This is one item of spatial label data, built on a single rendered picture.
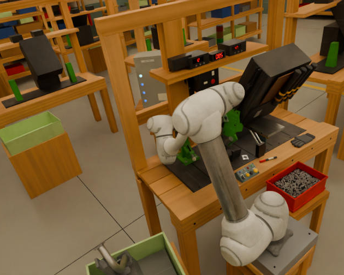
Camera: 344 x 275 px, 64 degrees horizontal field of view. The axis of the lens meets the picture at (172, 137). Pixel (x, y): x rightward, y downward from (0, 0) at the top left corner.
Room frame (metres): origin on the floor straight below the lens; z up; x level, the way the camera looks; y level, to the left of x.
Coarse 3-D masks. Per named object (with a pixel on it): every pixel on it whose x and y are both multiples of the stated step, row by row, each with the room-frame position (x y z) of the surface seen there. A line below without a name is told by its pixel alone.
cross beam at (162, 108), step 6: (228, 78) 2.19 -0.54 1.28; (234, 78) 2.18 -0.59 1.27; (162, 102) 1.91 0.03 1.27; (150, 108) 1.84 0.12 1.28; (156, 108) 1.83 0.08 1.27; (162, 108) 1.86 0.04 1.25; (168, 108) 1.88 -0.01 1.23; (138, 114) 1.77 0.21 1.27; (144, 114) 1.79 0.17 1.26; (150, 114) 1.81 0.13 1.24; (156, 114) 1.83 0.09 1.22; (162, 114) 1.85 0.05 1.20; (138, 120) 1.76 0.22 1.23; (144, 120) 1.78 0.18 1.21
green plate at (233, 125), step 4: (228, 112) 1.67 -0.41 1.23; (232, 112) 1.64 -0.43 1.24; (236, 112) 1.61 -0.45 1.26; (228, 116) 1.66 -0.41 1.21; (232, 116) 1.63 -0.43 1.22; (236, 116) 1.60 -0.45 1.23; (232, 120) 1.62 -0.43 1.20; (236, 120) 1.59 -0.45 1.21; (224, 124) 1.67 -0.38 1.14; (228, 124) 1.64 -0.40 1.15; (232, 124) 1.61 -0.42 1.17; (236, 124) 1.58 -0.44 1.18; (240, 124) 1.61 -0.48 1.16; (224, 128) 1.66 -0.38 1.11; (228, 128) 1.63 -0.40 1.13; (232, 128) 1.60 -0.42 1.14; (236, 128) 1.58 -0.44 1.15; (240, 128) 1.61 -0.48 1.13; (224, 132) 1.65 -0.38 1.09; (228, 132) 1.62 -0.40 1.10; (232, 132) 1.60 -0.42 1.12; (228, 136) 1.61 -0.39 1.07
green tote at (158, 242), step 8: (160, 232) 0.97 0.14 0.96; (144, 240) 0.94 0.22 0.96; (152, 240) 0.95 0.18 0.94; (160, 240) 0.96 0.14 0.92; (128, 248) 0.91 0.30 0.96; (136, 248) 0.92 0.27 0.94; (144, 248) 0.93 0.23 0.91; (152, 248) 0.94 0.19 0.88; (160, 248) 0.96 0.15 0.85; (168, 248) 0.90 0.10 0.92; (112, 256) 0.88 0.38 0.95; (136, 256) 0.91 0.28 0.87; (144, 256) 0.93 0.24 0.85; (88, 264) 0.85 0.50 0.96; (176, 264) 0.80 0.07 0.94; (88, 272) 0.81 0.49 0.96; (96, 272) 0.85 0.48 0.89; (176, 272) 0.83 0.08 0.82; (184, 272) 0.73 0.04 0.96
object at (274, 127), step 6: (258, 120) 1.68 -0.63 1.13; (264, 120) 1.67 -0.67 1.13; (246, 126) 1.65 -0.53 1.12; (252, 126) 1.61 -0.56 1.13; (258, 126) 1.60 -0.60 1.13; (264, 126) 1.59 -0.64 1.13; (270, 126) 1.58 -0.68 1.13; (276, 126) 1.57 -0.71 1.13; (282, 126) 1.56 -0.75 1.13; (258, 132) 1.55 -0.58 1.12; (264, 132) 1.52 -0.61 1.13; (270, 132) 1.51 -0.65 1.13; (276, 132) 1.51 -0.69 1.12
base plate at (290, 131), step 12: (276, 120) 2.02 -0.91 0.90; (252, 132) 1.89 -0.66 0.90; (288, 132) 1.81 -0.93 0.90; (300, 132) 1.79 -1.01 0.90; (240, 144) 1.74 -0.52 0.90; (252, 144) 1.72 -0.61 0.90; (276, 144) 1.68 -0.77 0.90; (240, 156) 1.60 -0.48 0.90; (252, 156) 1.57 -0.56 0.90; (168, 168) 1.59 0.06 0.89; (180, 168) 1.56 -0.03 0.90; (192, 168) 1.54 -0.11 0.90; (204, 168) 1.52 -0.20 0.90; (180, 180) 1.45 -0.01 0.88; (192, 180) 1.41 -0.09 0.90; (204, 180) 1.40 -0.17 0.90
